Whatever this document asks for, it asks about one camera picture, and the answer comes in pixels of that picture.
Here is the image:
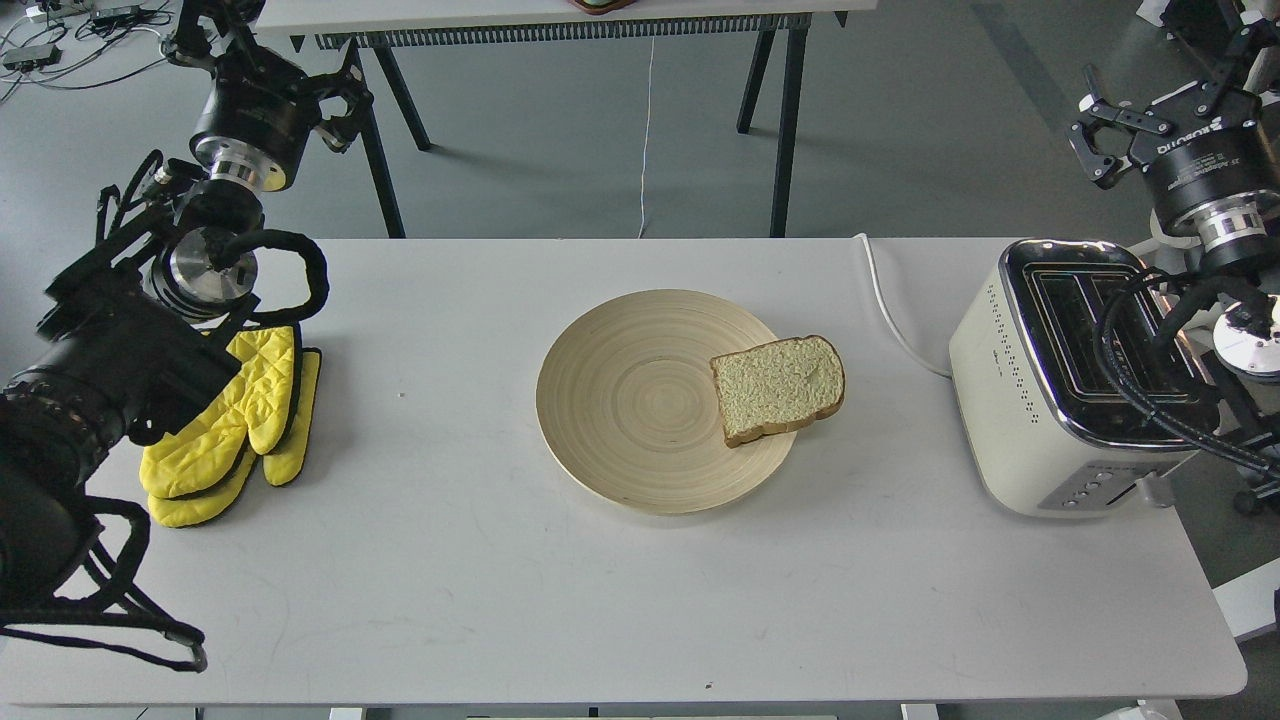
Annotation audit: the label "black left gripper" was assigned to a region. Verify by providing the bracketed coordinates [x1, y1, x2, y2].
[160, 1, 374, 192]

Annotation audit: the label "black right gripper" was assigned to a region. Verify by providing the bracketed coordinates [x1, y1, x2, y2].
[1066, 1, 1279, 236]

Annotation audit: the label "slice of bread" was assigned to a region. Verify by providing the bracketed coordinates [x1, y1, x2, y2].
[709, 334, 846, 448]

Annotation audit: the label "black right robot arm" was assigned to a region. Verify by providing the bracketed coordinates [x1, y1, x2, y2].
[1066, 1, 1277, 516]

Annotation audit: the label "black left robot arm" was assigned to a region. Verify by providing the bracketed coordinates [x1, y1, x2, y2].
[3, 1, 374, 673]

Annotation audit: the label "cream two-slot toaster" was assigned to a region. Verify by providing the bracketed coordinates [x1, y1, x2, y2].
[948, 238, 1196, 520]

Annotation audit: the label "yellow oven mitt top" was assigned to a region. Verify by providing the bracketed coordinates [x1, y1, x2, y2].
[140, 325, 302, 500]

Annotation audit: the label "yellow oven mitt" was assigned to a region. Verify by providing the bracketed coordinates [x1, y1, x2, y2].
[140, 347, 323, 528]
[140, 325, 302, 500]

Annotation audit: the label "brown object on background table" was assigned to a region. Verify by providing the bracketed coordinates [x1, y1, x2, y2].
[570, 0, 634, 15]

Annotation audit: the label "yellow oven mitt bottom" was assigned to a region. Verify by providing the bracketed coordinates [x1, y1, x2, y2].
[140, 347, 323, 528]

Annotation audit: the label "white background table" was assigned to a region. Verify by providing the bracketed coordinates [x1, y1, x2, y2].
[253, 1, 876, 238]

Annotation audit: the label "round bamboo plate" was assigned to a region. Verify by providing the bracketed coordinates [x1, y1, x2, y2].
[535, 290, 795, 515]

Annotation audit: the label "cables and adapters on floor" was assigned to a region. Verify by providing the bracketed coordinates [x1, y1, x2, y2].
[0, 0, 186, 104]

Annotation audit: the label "white toaster power cable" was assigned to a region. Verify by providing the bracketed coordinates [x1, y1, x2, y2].
[852, 233, 954, 379]

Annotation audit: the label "thin white hanging cable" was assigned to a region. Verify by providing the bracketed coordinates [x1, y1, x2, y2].
[637, 36, 657, 240]

